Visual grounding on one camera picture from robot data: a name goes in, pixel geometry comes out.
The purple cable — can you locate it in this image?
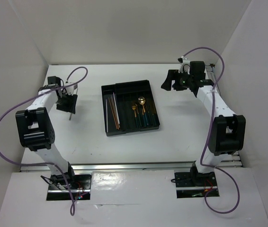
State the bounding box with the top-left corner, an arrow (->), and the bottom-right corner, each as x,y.
0,66 -> 89,216
182,46 -> 241,214

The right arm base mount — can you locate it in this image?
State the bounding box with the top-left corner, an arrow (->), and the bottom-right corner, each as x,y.
171,172 -> 220,199

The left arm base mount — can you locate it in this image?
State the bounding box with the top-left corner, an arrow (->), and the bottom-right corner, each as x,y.
41,174 -> 92,201

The aluminium front rail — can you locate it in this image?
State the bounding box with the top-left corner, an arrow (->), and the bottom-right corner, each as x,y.
19,161 -> 198,173

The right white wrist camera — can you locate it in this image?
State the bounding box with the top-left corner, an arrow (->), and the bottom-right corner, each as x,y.
178,56 -> 190,73

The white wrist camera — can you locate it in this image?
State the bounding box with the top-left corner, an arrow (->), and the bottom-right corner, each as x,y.
178,56 -> 190,73
64,81 -> 78,96

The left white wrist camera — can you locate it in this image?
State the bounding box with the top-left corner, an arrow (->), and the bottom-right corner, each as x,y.
64,81 -> 78,96

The black cutlery organizer tray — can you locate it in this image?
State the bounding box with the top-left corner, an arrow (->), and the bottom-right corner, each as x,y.
101,80 -> 160,137

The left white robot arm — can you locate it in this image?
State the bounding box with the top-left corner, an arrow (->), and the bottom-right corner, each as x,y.
15,76 -> 78,189

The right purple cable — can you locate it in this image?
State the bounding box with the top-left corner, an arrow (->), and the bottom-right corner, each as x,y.
182,46 -> 241,214

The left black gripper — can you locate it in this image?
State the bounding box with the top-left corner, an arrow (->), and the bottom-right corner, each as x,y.
55,91 -> 78,114

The gold spoon green handle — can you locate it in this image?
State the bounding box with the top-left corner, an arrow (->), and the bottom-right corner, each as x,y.
138,96 -> 145,112
142,109 -> 149,127

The aluminium right side rail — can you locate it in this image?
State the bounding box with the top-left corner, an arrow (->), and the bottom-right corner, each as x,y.
205,63 -> 244,168

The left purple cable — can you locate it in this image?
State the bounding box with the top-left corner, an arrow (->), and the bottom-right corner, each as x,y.
0,66 -> 89,216

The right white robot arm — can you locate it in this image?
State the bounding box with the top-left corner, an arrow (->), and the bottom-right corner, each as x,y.
161,61 -> 246,185

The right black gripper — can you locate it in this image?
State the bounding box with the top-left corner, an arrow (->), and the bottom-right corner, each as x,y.
161,70 -> 194,91

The aluminium rail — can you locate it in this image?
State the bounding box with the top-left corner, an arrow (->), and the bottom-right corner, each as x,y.
19,161 -> 198,173
205,63 -> 244,168

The gold fork green handle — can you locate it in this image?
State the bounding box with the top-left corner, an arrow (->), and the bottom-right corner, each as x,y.
132,104 -> 141,128

